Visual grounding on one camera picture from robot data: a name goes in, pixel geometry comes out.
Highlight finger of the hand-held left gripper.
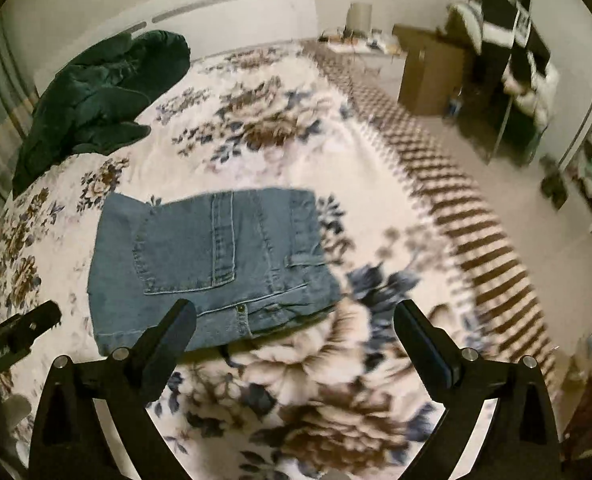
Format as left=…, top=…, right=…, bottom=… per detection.
left=1, top=300, right=63, bottom=348

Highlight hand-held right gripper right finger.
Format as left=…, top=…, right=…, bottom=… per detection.
left=393, top=300, right=561, bottom=480

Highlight white nightstand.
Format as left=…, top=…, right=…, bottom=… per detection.
left=318, top=27, right=409, bottom=92

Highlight bed with floral sheet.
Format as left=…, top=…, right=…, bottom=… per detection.
left=0, top=40, right=481, bottom=480

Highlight black and white jacket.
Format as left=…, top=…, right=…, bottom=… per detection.
left=468, top=0, right=551, bottom=81

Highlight pair of dark slippers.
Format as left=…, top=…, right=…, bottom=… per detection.
left=540, top=157, right=572, bottom=211

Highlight brown checked bed sheet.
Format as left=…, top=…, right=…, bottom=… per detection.
left=303, top=40, right=561, bottom=396

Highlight large cardboard box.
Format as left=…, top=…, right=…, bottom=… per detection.
left=393, top=24, right=476, bottom=117

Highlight chair with piled clothes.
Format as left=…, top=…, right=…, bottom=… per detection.
left=446, top=0, right=561, bottom=127

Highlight white bed headboard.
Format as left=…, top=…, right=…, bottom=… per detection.
left=33, top=0, right=319, bottom=96

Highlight light blue jeans pants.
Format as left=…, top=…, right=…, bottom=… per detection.
left=87, top=187, right=344, bottom=356

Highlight dark green coat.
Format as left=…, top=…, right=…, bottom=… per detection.
left=12, top=30, right=193, bottom=196

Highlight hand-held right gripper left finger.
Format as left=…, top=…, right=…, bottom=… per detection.
left=28, top=298, right=198, bottom=480

